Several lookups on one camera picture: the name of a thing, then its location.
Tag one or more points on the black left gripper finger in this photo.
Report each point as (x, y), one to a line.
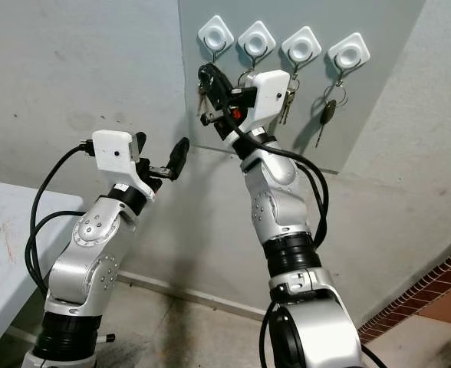
(178, 157)
(142, 144)

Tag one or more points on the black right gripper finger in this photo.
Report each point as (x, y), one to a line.
(216, 117)
(216, 78)

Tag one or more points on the small silver key bunch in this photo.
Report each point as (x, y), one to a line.
(202, 96)

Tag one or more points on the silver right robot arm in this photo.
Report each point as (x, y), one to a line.
(291, 230)

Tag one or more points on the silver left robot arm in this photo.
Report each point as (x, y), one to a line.
(83, 268)

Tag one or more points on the grey hook board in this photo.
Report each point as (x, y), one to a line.
(386, 107)

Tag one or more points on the silver hanging key bunch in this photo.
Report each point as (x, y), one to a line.
(288, 103)

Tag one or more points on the black car key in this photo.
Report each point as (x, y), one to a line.
(330, 113)

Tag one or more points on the white plastic folding table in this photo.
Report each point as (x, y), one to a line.
(7, 253)

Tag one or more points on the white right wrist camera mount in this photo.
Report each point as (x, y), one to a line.
(268, 100)

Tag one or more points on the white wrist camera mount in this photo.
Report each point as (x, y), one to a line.
(268, 100)
(114, 157)

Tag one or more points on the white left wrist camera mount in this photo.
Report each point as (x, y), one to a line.
(114, 157)

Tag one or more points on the white square wall hook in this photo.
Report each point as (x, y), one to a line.
(348, 54)
(258, 41)
(302, 47)
(215, 34)

